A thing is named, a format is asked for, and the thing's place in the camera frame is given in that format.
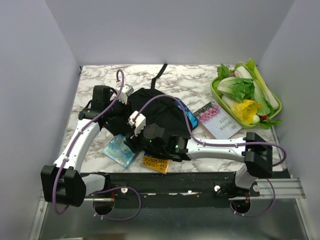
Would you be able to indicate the white daikon radish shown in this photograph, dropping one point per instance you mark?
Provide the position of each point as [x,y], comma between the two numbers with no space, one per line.
[242,72]

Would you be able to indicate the green celery stalk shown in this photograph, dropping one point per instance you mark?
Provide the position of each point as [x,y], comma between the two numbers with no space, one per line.
[251,67]

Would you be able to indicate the green vegetable tray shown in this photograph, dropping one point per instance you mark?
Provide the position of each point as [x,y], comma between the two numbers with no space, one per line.
[223,105]

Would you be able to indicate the napa cabbage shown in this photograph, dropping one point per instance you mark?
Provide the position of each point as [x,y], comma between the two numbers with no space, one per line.
[237,89]

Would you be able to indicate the aluminium mounting rail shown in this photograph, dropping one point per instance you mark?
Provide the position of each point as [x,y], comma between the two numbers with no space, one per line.
[156,185]

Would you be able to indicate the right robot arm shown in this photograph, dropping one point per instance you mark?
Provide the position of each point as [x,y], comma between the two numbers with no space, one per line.
[252,151]

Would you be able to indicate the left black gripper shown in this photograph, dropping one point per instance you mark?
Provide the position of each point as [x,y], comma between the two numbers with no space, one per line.
[126,109]

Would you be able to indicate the blue dinosaur pencil case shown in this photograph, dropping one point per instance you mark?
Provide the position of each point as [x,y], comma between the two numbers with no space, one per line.
[193,120]

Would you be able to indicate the teal fantasy book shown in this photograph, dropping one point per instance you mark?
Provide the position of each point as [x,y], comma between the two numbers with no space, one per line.
[119,152]

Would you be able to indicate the yellow flower vegetable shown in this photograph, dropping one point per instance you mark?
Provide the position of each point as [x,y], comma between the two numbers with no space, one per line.
[246,110]

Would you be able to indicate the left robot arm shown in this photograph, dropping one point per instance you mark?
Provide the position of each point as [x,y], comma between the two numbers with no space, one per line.
[62,182]

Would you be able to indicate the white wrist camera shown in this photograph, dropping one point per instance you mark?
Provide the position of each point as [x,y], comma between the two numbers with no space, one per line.
[126,91]
[137,121]

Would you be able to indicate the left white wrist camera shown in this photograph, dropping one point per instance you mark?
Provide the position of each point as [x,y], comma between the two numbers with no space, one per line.
[126,91]

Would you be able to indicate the orange treehouse book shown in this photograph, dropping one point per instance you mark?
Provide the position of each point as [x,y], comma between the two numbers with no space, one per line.
[155,164]

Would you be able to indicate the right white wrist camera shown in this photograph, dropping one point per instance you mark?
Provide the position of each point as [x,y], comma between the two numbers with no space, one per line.
[137,121]

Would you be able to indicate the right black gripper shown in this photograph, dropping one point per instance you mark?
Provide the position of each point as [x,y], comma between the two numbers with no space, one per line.
[131,139]

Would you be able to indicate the white book pink flowers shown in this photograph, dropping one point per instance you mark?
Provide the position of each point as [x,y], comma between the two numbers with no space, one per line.
[215,121]

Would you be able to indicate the black backpack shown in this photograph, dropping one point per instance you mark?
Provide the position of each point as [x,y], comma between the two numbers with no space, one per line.
[162,111]

